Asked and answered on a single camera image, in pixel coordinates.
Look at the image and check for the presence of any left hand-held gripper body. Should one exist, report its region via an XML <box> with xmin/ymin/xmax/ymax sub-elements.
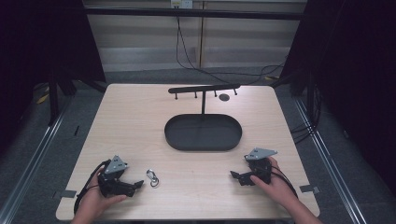
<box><xmin>97</xmin><ymin>154</ymin><xmax>138</xmax><ymax>199</ymax></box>

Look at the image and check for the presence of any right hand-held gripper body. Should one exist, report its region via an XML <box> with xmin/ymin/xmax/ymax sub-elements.
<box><xmin>244</xmin><ymin>147</ymin><xmax>278</xmax><ymax>187</ymax></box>

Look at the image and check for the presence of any person's left hand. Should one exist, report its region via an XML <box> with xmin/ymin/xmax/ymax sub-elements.
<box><xmin>79</xmin><ymin>165</ymin><xmax>128</xmax><ymax>219</ymax></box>

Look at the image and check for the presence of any person's right hand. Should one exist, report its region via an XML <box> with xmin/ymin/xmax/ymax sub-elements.
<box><xmin>249</xmin><ymin>156</ymin><xmax>297</xmax><ymax>209</ymax></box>

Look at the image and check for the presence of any grey tape strip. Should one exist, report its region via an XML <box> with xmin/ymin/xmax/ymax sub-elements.
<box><xmin>51</xmin><ymin>189</ymin><xmax>78</xmax><ymax>201</ymax></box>
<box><xmin>299</xmin><ymin>184</ymin><xmax>321</xmax><ymax>194</ymax></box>

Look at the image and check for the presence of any black hook stand with tray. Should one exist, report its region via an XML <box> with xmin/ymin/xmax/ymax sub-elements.
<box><xmin>163</xmin><ymin>82</ymin><xmax>244</xmax><ymax>153</ymax></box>

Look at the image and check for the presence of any black metal stand leg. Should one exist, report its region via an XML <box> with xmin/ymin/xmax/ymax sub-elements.
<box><xmin>47</xmin><ymin>73</ymin><xmax>62</xmax><ymax>127</ymax></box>

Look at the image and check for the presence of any yellow floor object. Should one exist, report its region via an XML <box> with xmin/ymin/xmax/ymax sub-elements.
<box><xmin>35</xmin><ymin>85</ymin><xmax>51</xmax><ymax>105</ymax></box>

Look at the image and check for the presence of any black curtain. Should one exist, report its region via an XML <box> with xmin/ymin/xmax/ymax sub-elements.
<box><xmin>279</xmin><ymin>0</ymin><xmax>396</xmax><ymax>190</ymax></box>
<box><xmin>0</xmin><ymin>0</ymin><xmax>107</xmax><ymax>157</ymax></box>

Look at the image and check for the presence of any silver carabiner keychain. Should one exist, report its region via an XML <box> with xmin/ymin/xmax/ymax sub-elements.
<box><xmin>146</xmin><ymin>168</ymin><xmax>161</xmax><ymax>189</ymax></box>

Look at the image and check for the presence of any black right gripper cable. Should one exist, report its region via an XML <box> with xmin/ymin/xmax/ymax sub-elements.
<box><xmin>270</xmin><ymin>165</ymin><xmax>300</xmax><ymax>200</ymax></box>

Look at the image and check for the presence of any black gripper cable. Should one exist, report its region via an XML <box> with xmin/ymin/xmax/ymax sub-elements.
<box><xmin>270</xmin><ymin>165</ymin><xmax>300</xmax><ymax>200</ymax></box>
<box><xmin>73</xmin><ymin>159</ymin><xmax>112</xmax><ymax>216</ymax></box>

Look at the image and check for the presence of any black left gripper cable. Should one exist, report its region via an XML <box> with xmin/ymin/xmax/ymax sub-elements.
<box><xmin>73</xmin><ymin>159</ymin><xmax>112</xmax><ymax>216</ymax></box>

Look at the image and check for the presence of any bundle of black floor cables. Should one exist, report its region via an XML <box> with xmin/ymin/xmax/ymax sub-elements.
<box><xmin>290</xmin><ymin>82</ymin><xmax>323</xmax><ymax>145</ymax></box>

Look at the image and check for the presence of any metal floor rail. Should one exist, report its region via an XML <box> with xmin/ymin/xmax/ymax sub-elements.
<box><xmin>292</xmin><ymin>96</ymin><xmax>372</xmax><ymax>224</ymax></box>
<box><xmin>0</xmin><ymin>92</ymin><xmax>74</xmax><ymax>224</ymax></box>

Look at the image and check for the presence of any black wall cable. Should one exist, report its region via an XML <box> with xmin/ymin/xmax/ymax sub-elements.
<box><xmin>175</xmin><ymin>15</ymin><xmax>287</xmax><ymax>86</ymax></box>

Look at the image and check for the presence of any black horizontal frame bar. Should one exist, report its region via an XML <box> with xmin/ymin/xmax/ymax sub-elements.
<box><xmin>83</xmin><ymin>7</ymin><xmax>308</xmax><ymax>21</ymax></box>

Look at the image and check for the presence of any white wall socket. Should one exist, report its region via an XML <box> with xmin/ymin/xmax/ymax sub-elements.
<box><xmin>170</xmin><ymin>0</ymin><xmax>194</xmax><ymax>9</ymax></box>

